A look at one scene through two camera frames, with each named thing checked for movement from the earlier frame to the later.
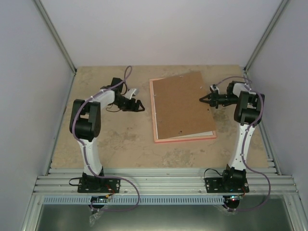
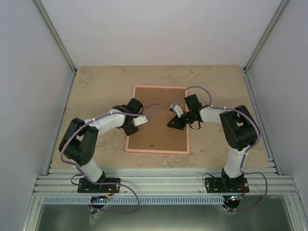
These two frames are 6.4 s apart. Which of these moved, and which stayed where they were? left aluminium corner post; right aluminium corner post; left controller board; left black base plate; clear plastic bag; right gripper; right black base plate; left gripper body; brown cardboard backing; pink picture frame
Moved: left gripper body; brown cardboard backing; right gripper; pink picture frame
Stayed: right aluminium corner post; left controller board; clear plastic bag; left aluminium corner post; left black base plate; right black base plate
